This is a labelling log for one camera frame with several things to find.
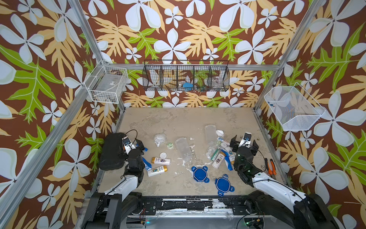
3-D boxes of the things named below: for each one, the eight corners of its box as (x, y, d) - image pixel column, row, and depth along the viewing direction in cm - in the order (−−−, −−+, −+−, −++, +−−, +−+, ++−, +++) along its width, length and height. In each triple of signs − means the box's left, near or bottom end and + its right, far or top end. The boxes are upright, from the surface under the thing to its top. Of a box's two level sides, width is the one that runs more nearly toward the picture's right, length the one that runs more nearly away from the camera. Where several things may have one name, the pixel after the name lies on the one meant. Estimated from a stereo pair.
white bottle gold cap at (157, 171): (148, 177, 86) (147, 176, 84) (147, 172, 88) (146, 170, 86) (168, 171, 89) (167, 169, 86) (166, 165, 91) (166, 164, 89)
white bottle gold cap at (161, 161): (151, 163, 91) (150, 162, 89) (152, 157, 94) (152, 156, 92) (170, 165, 90) (170, 164, 89) (171, 159, 93) (171, 158, 91)
